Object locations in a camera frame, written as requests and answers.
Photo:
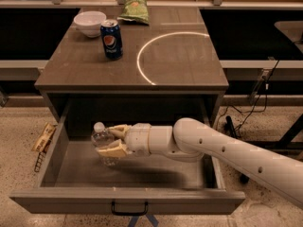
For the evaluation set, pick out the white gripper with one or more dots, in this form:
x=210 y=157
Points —
x=137 y=139

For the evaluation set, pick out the clear plastic water bottle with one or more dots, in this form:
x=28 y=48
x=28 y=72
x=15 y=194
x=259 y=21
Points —
x=100 y=138

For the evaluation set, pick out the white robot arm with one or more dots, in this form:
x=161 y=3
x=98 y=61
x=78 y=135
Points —
x=188 y=139

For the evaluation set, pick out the open grey top drawer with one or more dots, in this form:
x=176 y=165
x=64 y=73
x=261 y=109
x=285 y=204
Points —
x=73 y=180

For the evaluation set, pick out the yellow snack packet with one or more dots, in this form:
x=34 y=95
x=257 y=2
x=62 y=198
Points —
x=44 y=138

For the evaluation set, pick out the blue tape on floor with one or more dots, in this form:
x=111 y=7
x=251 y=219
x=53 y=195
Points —
x=151 y=220

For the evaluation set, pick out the grey wooden cabinet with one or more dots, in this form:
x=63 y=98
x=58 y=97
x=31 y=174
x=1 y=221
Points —
x=169 y=69

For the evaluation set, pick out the blue Pepsi can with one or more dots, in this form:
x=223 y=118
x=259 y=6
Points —
x=111 y=38

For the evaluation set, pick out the white ceramic bowl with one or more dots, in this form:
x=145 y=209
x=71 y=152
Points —
x=89 y=23

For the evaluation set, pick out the green chip bag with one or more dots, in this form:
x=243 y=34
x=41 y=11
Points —
x=135 y=11

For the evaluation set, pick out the black drawer handle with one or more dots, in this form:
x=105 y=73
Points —
x=129 y=209

